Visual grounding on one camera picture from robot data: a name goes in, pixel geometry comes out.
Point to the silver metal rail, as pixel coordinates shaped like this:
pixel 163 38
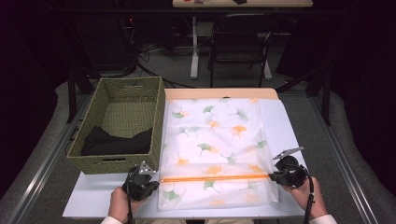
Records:
pixel 46 161
pixel 342 161

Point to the person's left hand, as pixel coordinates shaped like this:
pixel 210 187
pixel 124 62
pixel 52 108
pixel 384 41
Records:
pixel 120 205

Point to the ginkgo print mesh laundry bag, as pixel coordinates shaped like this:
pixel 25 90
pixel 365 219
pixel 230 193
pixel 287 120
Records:
pixel 214 140

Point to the person's right hand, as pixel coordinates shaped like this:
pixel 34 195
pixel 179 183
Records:
pixel 316 199

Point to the green woven basket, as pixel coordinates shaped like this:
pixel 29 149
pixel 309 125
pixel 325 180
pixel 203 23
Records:
pixel 130 163

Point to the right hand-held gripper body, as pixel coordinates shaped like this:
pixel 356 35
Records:
pixel 292 174

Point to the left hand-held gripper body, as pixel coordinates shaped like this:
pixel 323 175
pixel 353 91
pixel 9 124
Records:
pixel 138 186

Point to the white legged wooden desk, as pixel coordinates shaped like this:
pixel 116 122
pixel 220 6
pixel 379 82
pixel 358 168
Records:
pixel 243 3

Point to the black metal stand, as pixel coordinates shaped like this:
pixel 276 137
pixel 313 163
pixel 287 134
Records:
pixel 326 99
pixel 72 96

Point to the dark equipment cabinet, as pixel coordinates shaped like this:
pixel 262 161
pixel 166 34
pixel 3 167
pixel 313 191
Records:
pixel 102 40

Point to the white table sheet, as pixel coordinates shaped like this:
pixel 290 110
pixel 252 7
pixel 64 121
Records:
pixel 280 124

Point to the black folding chair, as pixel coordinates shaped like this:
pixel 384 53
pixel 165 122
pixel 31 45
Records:
pixel 239 40

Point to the black cloth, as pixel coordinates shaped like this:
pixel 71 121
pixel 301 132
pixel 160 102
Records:
pixel 115 144

